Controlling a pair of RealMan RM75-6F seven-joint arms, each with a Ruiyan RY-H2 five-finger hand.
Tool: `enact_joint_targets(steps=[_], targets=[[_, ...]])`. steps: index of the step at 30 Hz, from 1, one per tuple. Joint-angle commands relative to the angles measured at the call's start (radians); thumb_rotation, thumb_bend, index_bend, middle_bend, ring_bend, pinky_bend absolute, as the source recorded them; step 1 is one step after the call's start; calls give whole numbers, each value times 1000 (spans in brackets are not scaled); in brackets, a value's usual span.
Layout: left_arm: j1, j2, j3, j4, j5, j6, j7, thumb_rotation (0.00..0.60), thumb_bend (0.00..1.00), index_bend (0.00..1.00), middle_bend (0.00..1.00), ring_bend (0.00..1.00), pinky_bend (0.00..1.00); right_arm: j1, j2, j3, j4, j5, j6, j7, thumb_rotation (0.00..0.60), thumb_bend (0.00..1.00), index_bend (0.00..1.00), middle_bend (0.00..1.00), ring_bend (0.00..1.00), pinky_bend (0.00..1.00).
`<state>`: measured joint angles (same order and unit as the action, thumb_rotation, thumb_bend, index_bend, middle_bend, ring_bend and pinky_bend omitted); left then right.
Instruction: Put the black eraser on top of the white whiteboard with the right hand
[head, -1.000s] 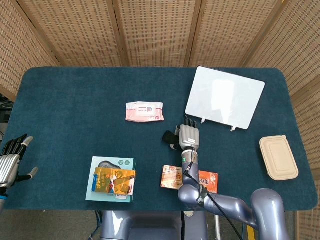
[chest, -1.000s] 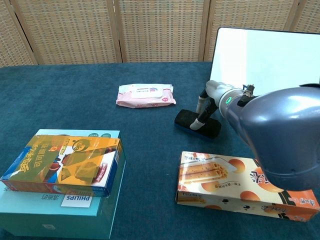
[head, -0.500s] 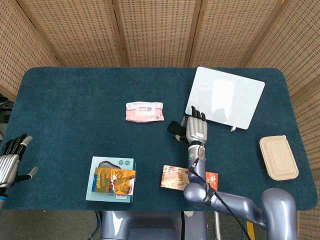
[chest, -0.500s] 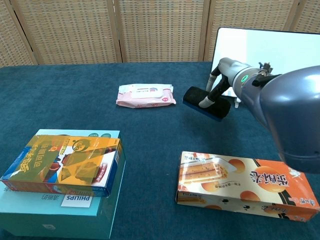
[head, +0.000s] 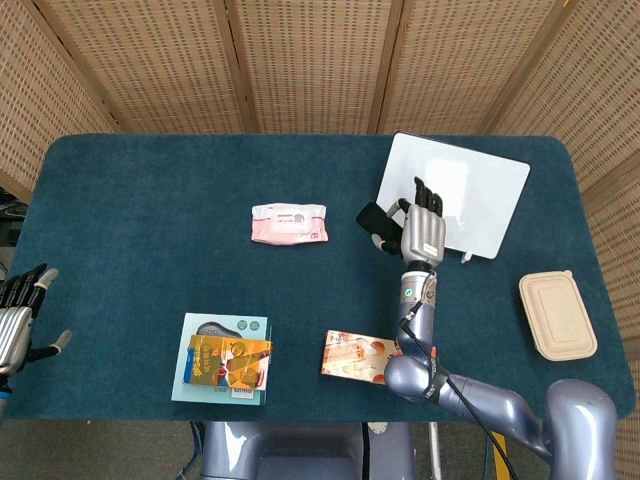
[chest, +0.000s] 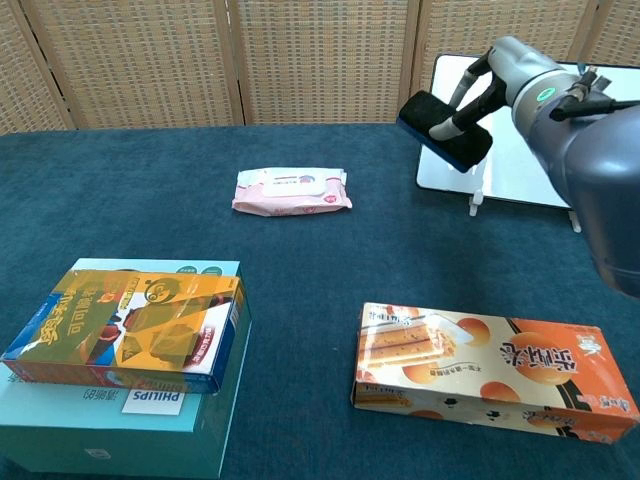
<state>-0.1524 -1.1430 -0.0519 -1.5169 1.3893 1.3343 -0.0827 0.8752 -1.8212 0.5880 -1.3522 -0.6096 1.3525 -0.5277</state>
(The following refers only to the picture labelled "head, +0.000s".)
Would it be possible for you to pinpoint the black electronic equipment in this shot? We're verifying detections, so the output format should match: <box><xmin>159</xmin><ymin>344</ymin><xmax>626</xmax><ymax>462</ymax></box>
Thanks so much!
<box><xmin>0</xmin><ymin>187</ymin><xmax>29</xmax><ymax>251</ymax></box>

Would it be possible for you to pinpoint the teal Philips box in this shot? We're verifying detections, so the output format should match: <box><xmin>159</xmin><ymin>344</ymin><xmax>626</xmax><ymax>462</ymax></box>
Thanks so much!
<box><xmin>170</xmin><ymin>312</ymin><xmax>274</xmax><ymax>406</ymax></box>

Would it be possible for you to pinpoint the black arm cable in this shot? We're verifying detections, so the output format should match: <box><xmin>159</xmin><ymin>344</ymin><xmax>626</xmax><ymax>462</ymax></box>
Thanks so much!
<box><xmin>398</xmin><ymin>269</ymin><xmax>521</xmax><ymax>480</ymax></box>

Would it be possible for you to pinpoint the beige lidded food container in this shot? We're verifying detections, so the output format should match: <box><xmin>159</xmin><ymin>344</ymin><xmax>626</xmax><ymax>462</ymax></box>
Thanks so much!
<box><xmin>518</xmin><ymin>269</ymin><xmax>599</xmax><ymax>362</ymax></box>

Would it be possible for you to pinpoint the pink wet wipes pack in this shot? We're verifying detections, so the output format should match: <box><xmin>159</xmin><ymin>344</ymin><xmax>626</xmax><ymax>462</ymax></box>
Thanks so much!
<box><xmin>249</xmin><ymin>202</ymin><xmax>330</xmax><ymax>246</ymax></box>

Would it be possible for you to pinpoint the woven rattan folding screen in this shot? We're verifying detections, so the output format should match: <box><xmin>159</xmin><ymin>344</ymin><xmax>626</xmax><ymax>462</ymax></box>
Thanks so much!
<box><xmin>0</xmin><ymin>0</ymin><xmax>640</xmax><ymax>480</ymax></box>

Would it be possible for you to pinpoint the blue cable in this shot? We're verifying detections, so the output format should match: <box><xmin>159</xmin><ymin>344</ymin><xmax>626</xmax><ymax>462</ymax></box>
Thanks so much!
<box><xmin>188</xmin><ymin>422</ymin><xmax>207</xmax><ymax>480</ymax></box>

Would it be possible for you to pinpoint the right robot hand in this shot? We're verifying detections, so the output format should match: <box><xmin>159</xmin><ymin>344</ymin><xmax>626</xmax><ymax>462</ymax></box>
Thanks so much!
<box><xmin>369</xmin><ymin>175</ymin><xmax>447</xmax><ymax>266</ymax></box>

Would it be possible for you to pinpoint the grey robot torso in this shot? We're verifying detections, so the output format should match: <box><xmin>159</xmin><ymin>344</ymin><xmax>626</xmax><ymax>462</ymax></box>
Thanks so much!
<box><xmin>199</xmin><ymin>421</ymin><xmax>416</xmax><ymax>480</ymax></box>

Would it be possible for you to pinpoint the white metal pole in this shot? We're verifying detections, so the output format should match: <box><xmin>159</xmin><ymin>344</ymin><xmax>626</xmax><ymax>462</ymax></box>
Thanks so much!
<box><xmin>427</xmin><ymin>422</ymin><xmax>441</xmax><ymax>480</ymax></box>

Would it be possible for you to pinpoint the teal felt table cloth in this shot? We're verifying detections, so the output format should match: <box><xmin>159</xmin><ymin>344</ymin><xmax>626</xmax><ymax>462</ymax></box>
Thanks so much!
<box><xmin>3</xmin><ymin>133</ymin><xmax>637</xmax><ymax>424</ymax></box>

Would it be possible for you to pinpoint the blue taped cookie box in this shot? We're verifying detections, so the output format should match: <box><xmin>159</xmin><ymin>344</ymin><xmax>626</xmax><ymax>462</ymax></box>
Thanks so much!
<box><xmin>180</xmin><ymin>333</ymin><xmax>274</xmax><ymax>390</ymax></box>

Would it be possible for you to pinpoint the black felt whiteboard eraser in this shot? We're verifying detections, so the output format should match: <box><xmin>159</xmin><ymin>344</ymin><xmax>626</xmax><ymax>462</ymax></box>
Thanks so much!
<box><xmin>355</xmin><ymin>201</ymin><xmax>401</xmax><ymax>241</ymax></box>

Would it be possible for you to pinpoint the white board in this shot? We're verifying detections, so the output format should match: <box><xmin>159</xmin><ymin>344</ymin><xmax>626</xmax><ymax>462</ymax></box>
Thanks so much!
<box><xmin>374</xmin><ymin>131</ymin><xmax>531</xmax><ymax>260</ymax></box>

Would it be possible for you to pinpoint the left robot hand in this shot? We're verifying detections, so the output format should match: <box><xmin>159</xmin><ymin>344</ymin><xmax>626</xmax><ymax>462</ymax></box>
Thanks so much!
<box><xmin>0</xmin><ymin>263</ymin><xmax>74</xmax><ymax>376</ymax></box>

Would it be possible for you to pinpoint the orange biscuit box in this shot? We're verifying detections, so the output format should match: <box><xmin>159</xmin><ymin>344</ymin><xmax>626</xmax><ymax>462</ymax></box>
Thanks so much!
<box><xmin>319</xmin><ymin>329</ymin><xmax>404</xmax><ymax>386</ymax></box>

